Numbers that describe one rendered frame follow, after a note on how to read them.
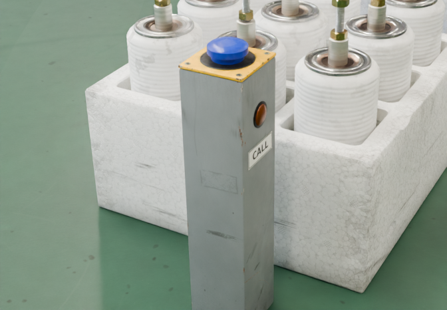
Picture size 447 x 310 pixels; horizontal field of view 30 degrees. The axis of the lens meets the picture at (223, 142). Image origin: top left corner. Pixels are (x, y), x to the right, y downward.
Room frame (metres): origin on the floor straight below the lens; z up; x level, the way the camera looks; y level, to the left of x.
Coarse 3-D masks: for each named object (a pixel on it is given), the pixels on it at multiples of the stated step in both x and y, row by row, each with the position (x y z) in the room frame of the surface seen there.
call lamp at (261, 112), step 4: (264, 104) 0.72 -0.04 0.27; (260, 108) 0.72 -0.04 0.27; (264, 108) 0.72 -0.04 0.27; (260, 112) 0.71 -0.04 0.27; (264, 112) 0.72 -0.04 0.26; (256, 116) 0.71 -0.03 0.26; (260, 116) 0.71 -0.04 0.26; (264, 116) 0.72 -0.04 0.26; (256, 120) 0.71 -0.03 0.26; (260, 120) 0.71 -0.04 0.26; (264, 120) 0.72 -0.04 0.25; (260, 124) 0.72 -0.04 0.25
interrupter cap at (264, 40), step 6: (234, 30) 0.96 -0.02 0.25; (258, 30) 0.96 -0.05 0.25; (222, 36) 0.94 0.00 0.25; (228, 36) 0.94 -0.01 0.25; (234, 36) 0.94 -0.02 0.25; (258, 36) 0.94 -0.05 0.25; (264, 36) 0.94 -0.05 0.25; (270, 36) 0.94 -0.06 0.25; (258, 42) 0.93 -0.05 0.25; (264, 42) 0.92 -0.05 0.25; (270, 42) 0.92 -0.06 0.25; (276, 42) 0.92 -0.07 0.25; (258, 48) 0.90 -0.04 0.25; (264, 48) 0.90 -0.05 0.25; (270, 48) 0.90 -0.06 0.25
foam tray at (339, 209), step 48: (96, 96) 0.95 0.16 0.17; (144, 96) 0.93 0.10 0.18; (288, 96) 0.95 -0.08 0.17; (432, 96) 0.94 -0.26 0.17; (96, 144) 0.95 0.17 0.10; (144, 144) 0.91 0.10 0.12; (288, 144) 0.81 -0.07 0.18; (336, 144) 0.80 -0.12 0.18; (384, 144) 0.80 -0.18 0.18; (432, 144) 0.96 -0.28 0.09; (96, 192) 0.96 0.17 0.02; (144, 192) 0.92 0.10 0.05; (288, 192) 0.81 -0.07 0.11; (336, 192) 0.78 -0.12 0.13; (384, 192) 0.80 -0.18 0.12; (288, 240) 0.81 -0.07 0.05; (336, 240) 0.78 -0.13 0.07; (384, 240) 0.81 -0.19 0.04
